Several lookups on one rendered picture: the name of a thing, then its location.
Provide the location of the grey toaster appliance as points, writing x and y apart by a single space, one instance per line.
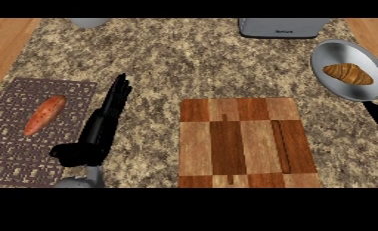
282 27

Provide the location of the silver frying pan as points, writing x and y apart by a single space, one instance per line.
344 71

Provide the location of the orange sweet potato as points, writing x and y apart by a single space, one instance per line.
44 115

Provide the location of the golden brown croissant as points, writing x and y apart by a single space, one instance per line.
348 73

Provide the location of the checkered wooden cutting board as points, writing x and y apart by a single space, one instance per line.
245 143

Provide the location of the grey rounded object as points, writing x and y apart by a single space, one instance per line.
88 22

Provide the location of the brown patterned placemat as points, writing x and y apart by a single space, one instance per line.
34 131

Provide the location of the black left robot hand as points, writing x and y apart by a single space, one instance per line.
100 131

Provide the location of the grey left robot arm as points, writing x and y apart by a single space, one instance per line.
81 179

